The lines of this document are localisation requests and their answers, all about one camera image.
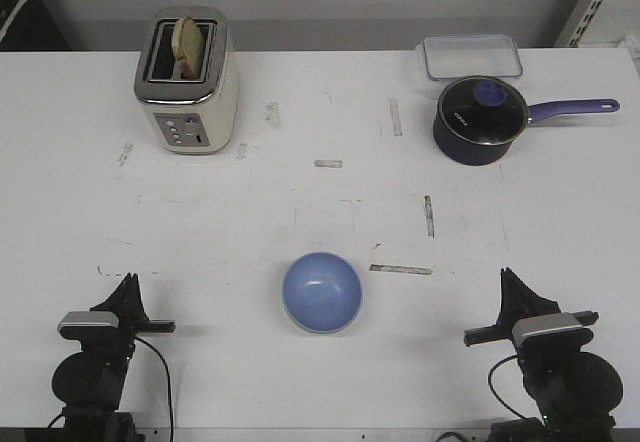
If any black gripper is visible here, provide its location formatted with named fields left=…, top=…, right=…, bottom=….
left=463, top=267, right=599, bottom=355
left=89, top=273, right=176, bottom=350

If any blue bowl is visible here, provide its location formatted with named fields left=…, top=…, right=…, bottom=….
left=282, top=252, right=363, bottom=319

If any green bowl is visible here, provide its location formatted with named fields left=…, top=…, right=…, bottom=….
left=287, top=313, right=358, bottom=335

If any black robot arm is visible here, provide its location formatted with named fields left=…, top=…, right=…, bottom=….
left=463, top=267, right=623, bottom=441
left=45, top=273, right=176, bottom=441

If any dark blue saucepan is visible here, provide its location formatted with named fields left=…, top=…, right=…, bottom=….
left=433, top=93, right=620, bottom=166

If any glass pot lid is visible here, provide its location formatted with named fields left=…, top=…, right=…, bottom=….
left=438, top=76, right=529, bottom=145

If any cream and chrome toaster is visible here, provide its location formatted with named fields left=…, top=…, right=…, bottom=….
left=134, top=6, right=239, bottom=154

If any clear plastic food container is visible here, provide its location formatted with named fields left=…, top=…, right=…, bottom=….
left=416, top=33, right=523, bottom=81

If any slice of toast bread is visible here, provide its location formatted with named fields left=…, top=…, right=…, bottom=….
left=171, top=16, right=205, bottom=80

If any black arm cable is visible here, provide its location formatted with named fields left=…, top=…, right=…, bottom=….
left=434, top=354, right=536, bottom=442
left=132, top=336, right=174, bottom=442

